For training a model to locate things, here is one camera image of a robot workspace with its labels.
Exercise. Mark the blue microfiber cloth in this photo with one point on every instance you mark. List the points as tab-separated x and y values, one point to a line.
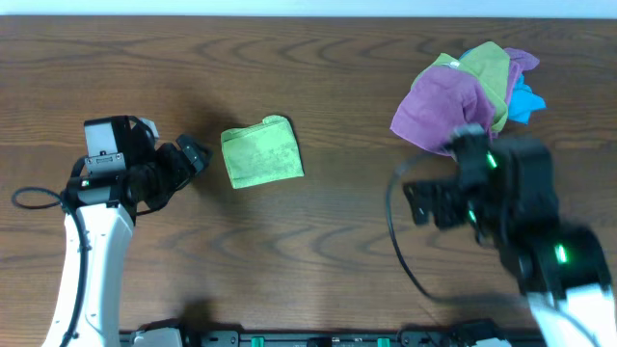
490	85

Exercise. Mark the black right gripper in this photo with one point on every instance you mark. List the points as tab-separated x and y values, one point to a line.
443	193

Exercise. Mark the light green microfiber cloth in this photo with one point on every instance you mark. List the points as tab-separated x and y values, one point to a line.
261	153

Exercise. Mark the green cloth in pile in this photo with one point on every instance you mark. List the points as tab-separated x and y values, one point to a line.
433	95

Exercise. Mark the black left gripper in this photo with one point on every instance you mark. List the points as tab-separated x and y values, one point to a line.
178	160

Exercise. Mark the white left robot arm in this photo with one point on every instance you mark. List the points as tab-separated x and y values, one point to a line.
101	212

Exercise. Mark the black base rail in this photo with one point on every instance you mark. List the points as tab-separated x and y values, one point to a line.
472	333

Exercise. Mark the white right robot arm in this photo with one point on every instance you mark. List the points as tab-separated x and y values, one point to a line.
559	267

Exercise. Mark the purple microfiber cloth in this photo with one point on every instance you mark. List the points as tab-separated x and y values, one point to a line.
426	134

